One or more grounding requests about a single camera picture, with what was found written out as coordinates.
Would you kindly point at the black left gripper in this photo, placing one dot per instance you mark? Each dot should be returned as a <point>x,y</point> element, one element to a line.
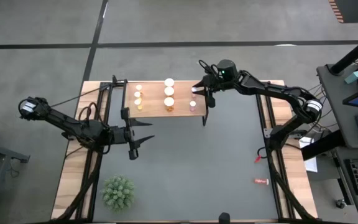
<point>120,135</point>

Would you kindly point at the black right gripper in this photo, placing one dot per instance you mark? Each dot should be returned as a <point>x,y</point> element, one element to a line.
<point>214,83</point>

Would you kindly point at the pink medicine bottle white cap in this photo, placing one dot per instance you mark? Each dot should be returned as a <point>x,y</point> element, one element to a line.
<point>193,90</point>
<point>192,104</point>

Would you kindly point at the orange medicine bottle white cap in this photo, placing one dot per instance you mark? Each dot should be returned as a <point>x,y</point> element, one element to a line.
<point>169,102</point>
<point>169,82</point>
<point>169,91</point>

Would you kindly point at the red medicine bottle white cap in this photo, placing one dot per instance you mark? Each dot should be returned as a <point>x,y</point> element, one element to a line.
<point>260,181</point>

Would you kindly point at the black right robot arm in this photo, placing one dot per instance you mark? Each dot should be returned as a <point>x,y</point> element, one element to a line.
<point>275,90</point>

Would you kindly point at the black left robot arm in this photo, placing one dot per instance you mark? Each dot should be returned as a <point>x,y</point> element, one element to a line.
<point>61,119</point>

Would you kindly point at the green artificial plant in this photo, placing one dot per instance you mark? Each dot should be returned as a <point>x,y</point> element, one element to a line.
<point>117,193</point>

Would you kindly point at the white paper sheet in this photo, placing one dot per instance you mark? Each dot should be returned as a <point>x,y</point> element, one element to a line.
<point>311,163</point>

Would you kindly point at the grey side desk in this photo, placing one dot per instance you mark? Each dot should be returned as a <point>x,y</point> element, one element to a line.
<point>337,102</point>

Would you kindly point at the teal small box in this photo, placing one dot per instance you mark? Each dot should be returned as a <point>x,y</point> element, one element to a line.
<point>353,77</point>

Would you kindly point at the black caster wheel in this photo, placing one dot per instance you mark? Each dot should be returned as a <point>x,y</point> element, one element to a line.
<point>340,203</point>

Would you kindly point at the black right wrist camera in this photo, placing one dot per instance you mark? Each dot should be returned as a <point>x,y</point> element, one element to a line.
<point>210,101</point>

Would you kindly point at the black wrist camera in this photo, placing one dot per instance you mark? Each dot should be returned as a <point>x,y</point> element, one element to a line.
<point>210,101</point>
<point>133,154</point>

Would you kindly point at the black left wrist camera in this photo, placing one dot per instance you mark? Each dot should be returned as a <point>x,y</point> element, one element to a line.
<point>133,154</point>

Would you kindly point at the wooden shelf with black frame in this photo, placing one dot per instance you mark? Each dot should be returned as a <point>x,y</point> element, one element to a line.
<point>154,99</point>

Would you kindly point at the black aluminium rig frame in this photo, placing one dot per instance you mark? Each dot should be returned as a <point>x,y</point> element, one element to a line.
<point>89,186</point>

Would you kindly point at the black table-level camera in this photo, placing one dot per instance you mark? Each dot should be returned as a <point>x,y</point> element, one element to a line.
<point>224,218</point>

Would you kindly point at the black round post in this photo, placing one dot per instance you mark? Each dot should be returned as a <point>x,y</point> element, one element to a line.
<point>353,54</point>

